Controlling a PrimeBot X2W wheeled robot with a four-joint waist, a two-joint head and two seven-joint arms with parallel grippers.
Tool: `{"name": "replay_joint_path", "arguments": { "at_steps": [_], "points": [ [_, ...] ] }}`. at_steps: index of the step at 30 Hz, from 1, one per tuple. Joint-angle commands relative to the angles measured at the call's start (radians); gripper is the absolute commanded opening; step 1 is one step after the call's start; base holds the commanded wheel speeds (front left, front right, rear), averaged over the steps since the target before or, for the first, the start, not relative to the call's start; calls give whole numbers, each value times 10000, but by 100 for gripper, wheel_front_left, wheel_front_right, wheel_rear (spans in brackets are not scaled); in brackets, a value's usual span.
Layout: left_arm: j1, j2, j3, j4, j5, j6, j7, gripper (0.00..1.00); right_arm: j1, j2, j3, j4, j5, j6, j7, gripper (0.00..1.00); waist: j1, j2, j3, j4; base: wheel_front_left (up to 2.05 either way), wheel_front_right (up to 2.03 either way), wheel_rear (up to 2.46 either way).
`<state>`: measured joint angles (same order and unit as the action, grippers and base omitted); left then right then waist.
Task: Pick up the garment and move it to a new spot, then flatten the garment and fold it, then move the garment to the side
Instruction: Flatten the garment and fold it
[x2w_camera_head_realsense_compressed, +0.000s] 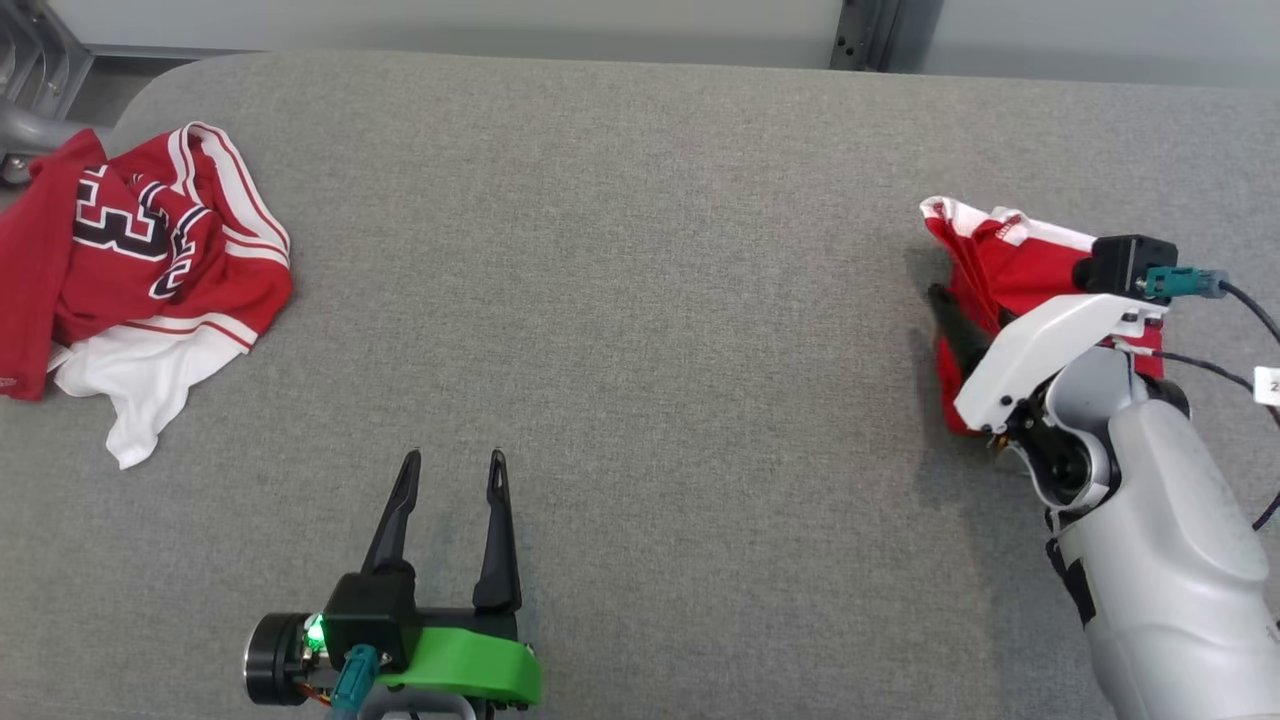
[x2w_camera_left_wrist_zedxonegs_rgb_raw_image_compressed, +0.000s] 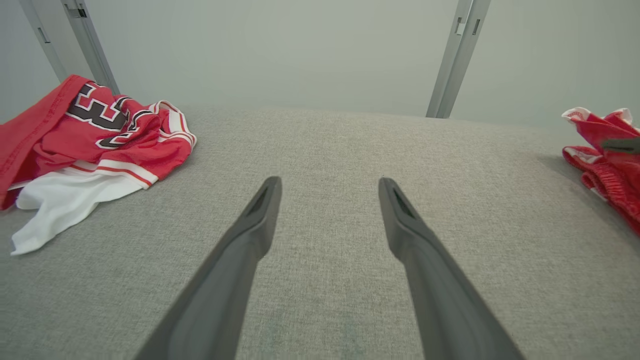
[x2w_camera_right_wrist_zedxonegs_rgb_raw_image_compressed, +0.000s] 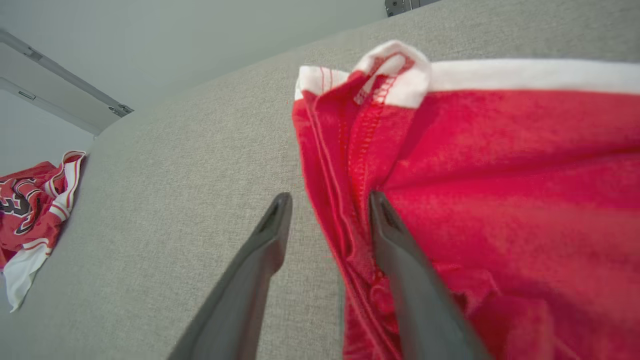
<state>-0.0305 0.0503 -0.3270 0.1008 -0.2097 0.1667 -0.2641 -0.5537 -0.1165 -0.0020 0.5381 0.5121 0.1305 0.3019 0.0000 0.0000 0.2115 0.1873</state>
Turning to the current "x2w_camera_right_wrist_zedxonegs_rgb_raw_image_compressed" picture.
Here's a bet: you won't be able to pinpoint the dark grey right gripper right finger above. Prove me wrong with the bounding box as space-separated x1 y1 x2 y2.
368 191 493 360

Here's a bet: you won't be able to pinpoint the grey metal partition rail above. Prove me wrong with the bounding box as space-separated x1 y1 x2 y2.
0 28 135 136

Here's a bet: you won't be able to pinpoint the red shorts with white waistband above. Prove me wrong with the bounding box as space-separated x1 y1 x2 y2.
292 40 640 360

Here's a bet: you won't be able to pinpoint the grey metal partition post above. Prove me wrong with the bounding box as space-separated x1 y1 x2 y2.
384 0 442 18

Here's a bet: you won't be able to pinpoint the red jersey with black lettering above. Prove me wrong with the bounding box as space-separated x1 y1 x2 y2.
0 150 87 313

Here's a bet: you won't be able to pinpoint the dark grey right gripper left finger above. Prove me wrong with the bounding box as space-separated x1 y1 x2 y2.
167 192 293 360

